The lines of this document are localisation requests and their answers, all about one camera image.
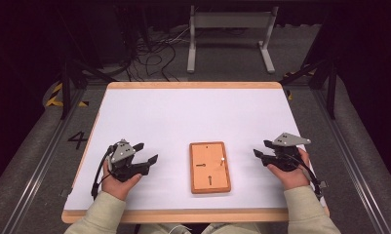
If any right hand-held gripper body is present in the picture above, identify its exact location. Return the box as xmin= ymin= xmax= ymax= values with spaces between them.
xmin=262 ymin=132 xmax=312 ymax=173

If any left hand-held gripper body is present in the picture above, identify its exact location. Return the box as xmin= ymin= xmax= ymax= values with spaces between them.
xmin=105 ymin=138 xmax=151 ymax=183

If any wooden picture frame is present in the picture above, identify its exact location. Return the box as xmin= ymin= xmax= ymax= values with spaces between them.
xmin=188 ymin=140 xmax=232 ymax=195

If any person's left hand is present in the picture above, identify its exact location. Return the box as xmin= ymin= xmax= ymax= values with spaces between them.
xmin=100 ymin=161 xmax=143 ymax=202

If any person's right hand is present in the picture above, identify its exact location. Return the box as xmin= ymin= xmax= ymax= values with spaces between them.
xmin=266 ymin=147 xmax=312 ymax=191

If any yellow black hazard tape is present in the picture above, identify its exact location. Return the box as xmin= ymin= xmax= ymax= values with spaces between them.
xmin=282 ymin=68 xmax=318 ymax=101
xmin=44 ymin=82 xmax=90 ymax=108

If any black metal stand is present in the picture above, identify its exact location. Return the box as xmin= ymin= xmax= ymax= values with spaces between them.
xmin=278 ymin=58 xmax=339 ymax=121
xmin=57 ymin=48 xmax=117 ymax=121

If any person's light clothing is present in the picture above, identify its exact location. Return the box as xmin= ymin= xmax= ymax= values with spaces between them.
xmin=137 ymin=221 xmax=263 ymax=234

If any white metal stand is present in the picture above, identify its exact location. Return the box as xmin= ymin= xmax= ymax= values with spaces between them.
xmin=186 ymin=5 xmax=280 ymax=75

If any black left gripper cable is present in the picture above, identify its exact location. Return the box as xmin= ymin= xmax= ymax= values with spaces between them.
xmin=90 ymin=144 xmax=117 ymax=200

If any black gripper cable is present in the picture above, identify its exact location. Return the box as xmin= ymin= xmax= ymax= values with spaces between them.
xmin=90 ymin=144 xmax=117 ymax=200
xmin=284 ymin=153 xmax=330 ymax=200

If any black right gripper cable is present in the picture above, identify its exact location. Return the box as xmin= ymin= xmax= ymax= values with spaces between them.
xmin=284 ymin=153 xmax=330 ymax=200

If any metal floor rail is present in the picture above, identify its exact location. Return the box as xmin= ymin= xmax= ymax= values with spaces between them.
xmin=0 ymin=88 xmax=88 ymax=234
xmin=312 ymin=88 xmax=391 ymax=234

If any tangle of floor cables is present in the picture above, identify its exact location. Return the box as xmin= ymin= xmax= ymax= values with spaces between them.
xmin=124 ymin=27 xmax=191 ymax=83

